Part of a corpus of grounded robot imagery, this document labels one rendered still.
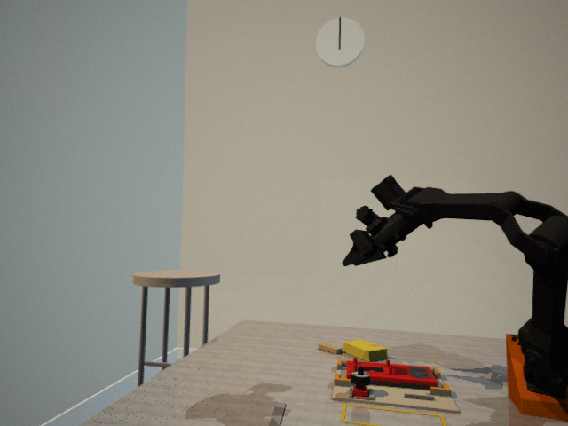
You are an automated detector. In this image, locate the yellow rectangular block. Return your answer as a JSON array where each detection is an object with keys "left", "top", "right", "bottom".
[{"left": 343, "top": 339, "right": 387, "bottom": 362}]

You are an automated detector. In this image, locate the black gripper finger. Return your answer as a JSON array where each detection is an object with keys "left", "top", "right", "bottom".
[
  {"left": 342, "top": 242, "right": 372, "bottom": 266},
  {"left": 354, "top": 250, "right": 387, "bottom": 266}
]

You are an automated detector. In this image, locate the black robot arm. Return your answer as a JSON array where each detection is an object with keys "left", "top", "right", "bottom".
[{"left": 371, "top": 175, "right": 568, "bottom": 399}]

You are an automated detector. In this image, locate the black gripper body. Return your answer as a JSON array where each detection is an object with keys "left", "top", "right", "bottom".
[{"left": 350, "top": 216, "right": 408, "bottom": 257}]

